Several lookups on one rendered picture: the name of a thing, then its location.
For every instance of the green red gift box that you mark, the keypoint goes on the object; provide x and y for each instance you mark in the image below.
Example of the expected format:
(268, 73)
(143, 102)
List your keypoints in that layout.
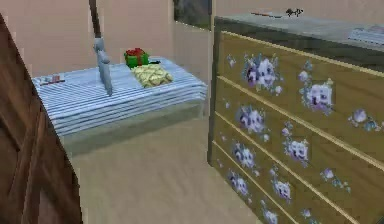
(136, 58)

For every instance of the blue striped bed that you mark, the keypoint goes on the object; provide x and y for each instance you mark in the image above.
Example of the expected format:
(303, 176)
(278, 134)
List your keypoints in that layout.
(110, 100)

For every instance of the dark window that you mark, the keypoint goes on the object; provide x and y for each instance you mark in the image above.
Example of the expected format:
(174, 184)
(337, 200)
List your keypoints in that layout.
(191, 12)

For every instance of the olive flowered chest of drawers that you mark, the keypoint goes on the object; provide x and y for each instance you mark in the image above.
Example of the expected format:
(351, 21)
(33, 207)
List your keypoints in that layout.
(300, 133)

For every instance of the thin red pencil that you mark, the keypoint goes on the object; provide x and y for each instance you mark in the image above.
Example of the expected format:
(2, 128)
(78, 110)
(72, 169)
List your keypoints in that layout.
(266, 14)

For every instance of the small black keys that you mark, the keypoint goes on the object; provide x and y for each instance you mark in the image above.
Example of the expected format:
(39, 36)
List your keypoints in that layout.
(294, 12)

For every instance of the small red grey book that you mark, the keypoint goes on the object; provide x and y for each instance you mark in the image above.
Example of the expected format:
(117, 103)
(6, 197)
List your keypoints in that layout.
(52, 80)

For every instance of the brown wooden door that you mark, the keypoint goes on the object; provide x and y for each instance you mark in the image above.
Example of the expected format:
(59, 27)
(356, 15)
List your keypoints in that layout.
(30, 160)

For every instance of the pale blue printed paper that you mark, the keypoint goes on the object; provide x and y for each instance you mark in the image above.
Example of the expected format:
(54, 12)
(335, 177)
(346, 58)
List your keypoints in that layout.
(368, 34)

